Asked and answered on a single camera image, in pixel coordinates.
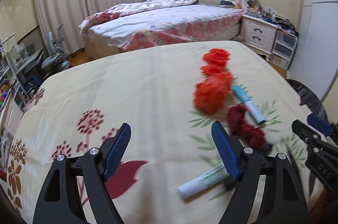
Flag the dark red cloth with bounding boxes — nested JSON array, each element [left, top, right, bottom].
[[227, 105, 273, 155]]

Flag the teal white tube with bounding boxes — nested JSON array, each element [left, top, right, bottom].
[[231, 85, 266, 124]]

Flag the white green toothpaste tube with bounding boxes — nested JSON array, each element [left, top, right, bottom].
[[175, 164, 230, 200]]

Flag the red foam fruit net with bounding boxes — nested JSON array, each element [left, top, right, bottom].
[[200, 48, 230, 76]]

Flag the black trash bag bin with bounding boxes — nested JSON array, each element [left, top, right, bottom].
[[286, 79, 328, 122]]

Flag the white sliding wardrobe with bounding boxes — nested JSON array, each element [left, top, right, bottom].
[[288, 0, 337, 100]]

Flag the clear plastic drawer unit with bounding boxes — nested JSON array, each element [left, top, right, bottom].
[[269, 29, 298, 71]]

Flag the cream floral bed sheet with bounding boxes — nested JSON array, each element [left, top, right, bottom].
[[1, 41, 323, 223]]

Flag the white nightstand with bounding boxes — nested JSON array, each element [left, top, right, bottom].
[[241, 14, 279, 62]]

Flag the nightstand clutter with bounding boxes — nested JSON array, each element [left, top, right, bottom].
[[245, 0, 298, 35]]

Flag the grey desk chair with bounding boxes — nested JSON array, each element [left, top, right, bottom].
[[41, 25, 71, 76]]

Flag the white tufted bed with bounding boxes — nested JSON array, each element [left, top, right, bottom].
[[80, 0, 248, 59]]

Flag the floral quilt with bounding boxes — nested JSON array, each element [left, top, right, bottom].
[[79, 0, 198, 34]]

